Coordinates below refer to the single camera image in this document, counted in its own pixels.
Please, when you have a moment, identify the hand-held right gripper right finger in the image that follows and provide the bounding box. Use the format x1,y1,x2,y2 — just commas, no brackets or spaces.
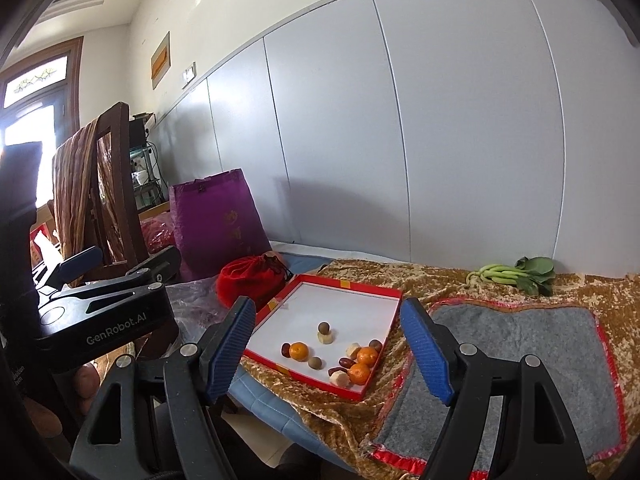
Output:
400,297,591,480

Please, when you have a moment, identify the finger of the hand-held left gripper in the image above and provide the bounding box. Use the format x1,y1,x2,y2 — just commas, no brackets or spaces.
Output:
39,246,104,295
40,247,182,336

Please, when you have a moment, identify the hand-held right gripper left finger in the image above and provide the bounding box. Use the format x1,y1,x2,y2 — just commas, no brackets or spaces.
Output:
70,296,257,480

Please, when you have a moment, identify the red-rimmed white box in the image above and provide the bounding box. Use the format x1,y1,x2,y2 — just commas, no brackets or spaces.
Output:
243,274,403,402

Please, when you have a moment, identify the person's left hand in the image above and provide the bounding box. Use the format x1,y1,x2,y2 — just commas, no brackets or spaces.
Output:
25,362,102,438

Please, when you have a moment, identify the red and white box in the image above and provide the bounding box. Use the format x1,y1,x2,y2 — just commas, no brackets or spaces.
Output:
29,224,62,281

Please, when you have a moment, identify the clear plastic bag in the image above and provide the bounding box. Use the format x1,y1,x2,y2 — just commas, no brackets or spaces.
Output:
167,277,237,333

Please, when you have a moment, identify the red plastic bag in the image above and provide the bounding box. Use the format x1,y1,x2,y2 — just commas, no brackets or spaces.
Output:
140,215,177,255

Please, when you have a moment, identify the striped brown cloth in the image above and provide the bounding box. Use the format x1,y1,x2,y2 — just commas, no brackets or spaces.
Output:
52,120,102,261

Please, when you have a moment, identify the brown wooden chair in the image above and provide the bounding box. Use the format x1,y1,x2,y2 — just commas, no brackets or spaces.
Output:
52,102,151,273

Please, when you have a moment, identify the purple bag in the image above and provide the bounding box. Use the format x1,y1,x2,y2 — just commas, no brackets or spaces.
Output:
169,169,273,282

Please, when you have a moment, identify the grey mat with red trim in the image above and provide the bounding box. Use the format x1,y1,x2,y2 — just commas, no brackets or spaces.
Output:
372,299,628,476

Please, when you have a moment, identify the brown velvet blanket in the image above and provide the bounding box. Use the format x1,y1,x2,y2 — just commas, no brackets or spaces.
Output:
240,258,640,480

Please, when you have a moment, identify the cluttered metal shelf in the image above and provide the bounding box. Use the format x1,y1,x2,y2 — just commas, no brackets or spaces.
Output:
129,112,168,211

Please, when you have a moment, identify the green bok choy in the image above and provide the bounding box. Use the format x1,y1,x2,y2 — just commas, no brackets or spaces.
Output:
466,256,557,297

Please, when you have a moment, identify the wooden door with window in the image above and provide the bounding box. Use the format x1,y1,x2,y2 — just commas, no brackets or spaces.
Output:
0,35,86,171

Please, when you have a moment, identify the red drawstring pouch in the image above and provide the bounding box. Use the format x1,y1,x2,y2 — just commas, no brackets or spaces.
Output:
216,254,293,311

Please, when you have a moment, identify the orange wall frame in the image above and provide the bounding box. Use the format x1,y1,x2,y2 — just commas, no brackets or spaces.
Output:
151,31,172,92

